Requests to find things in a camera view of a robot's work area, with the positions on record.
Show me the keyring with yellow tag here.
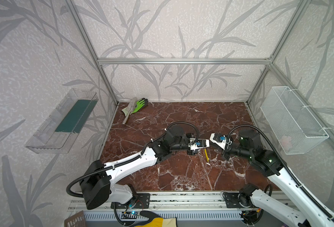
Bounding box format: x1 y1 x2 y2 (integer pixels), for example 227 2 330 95
204 149 210 163

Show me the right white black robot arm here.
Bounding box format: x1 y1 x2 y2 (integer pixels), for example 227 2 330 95
210 124 334 227

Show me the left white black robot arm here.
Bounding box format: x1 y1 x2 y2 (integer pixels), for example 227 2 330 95
66 122 210 210

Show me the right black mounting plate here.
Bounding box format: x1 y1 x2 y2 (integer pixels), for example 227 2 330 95
222 192 241 208

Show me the black mounting plate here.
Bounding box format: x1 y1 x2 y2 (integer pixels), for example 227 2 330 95
111 193 151 210
222 192 241 208

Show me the pink object in basket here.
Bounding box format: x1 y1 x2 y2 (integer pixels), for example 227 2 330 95
280 136 293 150

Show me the green black work glove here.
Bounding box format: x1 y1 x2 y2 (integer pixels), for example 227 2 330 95
132 98 149 113

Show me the grey work glove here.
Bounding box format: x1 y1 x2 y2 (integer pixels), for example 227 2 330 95
122 97 137 124

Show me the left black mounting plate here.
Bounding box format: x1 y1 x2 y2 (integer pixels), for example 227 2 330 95
111 193 151 210

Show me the yellow black glove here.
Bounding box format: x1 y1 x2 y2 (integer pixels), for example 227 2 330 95
132 211 177 227

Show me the brown perforated plastic piece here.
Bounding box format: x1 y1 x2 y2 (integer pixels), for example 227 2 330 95
64 211 87 227

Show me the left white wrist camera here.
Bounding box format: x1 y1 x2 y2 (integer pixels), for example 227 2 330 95
189 138 210 150

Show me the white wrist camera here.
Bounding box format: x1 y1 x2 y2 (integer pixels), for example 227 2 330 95
209 133 232 151
189 138 210 150

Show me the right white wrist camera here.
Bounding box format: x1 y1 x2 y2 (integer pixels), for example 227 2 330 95
209 133 232 151

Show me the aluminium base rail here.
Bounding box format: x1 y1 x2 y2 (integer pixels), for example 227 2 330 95
67 191 305 226

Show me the white wire mesh basket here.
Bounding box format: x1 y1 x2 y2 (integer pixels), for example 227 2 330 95
261 86 329 155

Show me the clear plastic wall tray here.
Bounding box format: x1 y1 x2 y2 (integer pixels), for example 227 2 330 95
25 89 99 154

